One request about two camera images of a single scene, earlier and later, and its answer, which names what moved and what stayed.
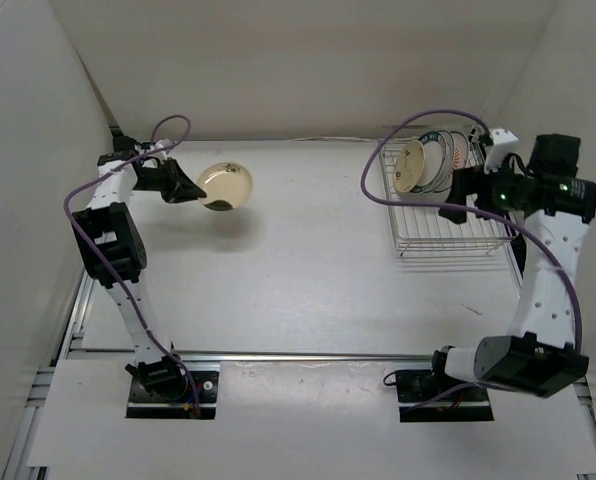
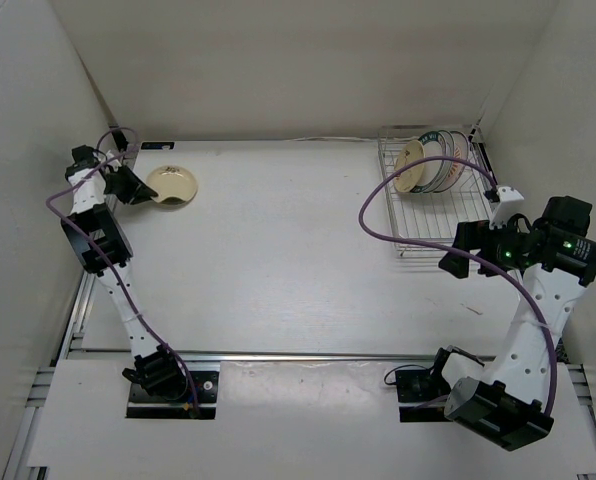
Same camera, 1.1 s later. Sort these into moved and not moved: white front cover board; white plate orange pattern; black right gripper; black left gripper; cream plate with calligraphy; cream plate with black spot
Moved: cream plate with black spot; black left gripper; black right gripper
Not moved: white plate orange pattern; cream plate with calligraphy; white front cover board
